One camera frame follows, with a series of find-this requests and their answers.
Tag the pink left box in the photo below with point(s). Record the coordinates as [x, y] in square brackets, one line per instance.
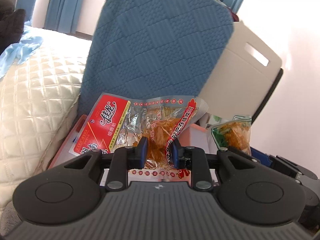
[87, 135]

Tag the cream quilted pillow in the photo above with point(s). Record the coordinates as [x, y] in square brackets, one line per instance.
[39, 101]

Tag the blue textured cushion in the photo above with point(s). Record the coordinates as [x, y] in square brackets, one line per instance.
[143, 49]

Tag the beige chair back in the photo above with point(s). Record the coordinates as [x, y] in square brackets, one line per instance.
[244, 78]

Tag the green clear pickle packet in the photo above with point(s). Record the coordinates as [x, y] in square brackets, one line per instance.
[233, 134]

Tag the black jacket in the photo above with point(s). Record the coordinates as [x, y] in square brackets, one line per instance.
[11, 24]

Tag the large red Jialong snack bag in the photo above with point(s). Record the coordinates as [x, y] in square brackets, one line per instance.
[160, 119]

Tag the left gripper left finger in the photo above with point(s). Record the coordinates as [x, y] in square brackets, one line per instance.
[121, 161]

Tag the blue curtain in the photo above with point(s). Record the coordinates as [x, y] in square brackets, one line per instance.
[56, 15]

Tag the light blue cloth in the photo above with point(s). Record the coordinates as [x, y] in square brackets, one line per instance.
[22, 50]

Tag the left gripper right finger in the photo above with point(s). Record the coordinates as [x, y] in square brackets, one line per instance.
[197, 162]

